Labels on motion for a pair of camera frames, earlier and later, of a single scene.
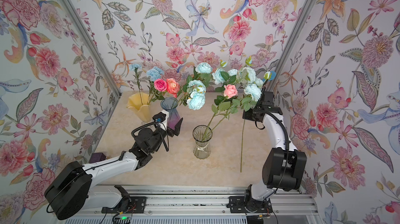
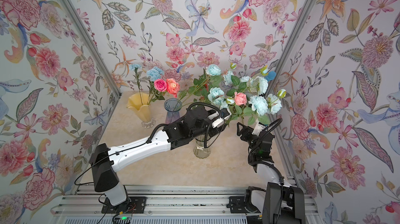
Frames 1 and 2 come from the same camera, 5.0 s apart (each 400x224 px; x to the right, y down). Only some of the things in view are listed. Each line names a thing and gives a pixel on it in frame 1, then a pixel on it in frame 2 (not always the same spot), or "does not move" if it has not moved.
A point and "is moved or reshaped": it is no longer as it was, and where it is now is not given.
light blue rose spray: (242, 87) is moved or reshaped
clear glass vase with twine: (202, 134) does not move
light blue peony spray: (194, 89) is moved or reshaped
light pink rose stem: (224, 104) -> (240, 99)
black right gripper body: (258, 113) -> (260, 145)
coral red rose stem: (173, 86) does not move
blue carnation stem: (153, 73) does not move
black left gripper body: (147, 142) -> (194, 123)
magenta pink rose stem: (160, 86) does not move
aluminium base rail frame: (194, 204) does not move
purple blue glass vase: (170, 104) does not move
